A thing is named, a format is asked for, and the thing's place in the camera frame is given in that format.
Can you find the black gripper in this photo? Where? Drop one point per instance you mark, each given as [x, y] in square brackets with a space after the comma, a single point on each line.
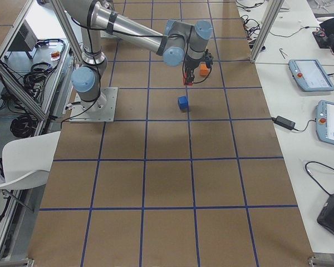
[190, 65]

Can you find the red wooden block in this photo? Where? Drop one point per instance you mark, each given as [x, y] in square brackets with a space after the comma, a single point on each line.
[187, 79]

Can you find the orange wooden block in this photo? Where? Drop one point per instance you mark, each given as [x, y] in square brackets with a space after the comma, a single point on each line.
[203, 70]

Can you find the blue wooden block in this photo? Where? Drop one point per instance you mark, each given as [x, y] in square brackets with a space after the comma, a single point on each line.
[183, 103]

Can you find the black power adapter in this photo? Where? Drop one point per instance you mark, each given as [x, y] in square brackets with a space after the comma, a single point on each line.
[284, 122]

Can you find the far teach pendant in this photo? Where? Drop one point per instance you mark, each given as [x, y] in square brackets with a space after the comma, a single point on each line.
[309, 75]

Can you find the teach pendant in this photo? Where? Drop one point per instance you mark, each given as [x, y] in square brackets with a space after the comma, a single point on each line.
[309, 75]
[325, 121]

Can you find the orange snack packet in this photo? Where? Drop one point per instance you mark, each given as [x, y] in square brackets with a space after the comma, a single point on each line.
[55, 56]

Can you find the near teach pendant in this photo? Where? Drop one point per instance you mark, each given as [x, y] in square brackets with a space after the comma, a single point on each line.
[325, 121]

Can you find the grey control box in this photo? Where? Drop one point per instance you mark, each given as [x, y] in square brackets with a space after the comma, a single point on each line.
[24, 41]

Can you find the white plastic chair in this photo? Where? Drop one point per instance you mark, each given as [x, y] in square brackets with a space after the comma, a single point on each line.
[27, 162]

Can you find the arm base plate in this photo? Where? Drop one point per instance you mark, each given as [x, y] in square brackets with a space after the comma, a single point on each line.
[102, 111]

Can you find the aluminium frame post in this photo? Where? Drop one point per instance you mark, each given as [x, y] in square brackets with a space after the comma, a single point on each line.
[269, 17]

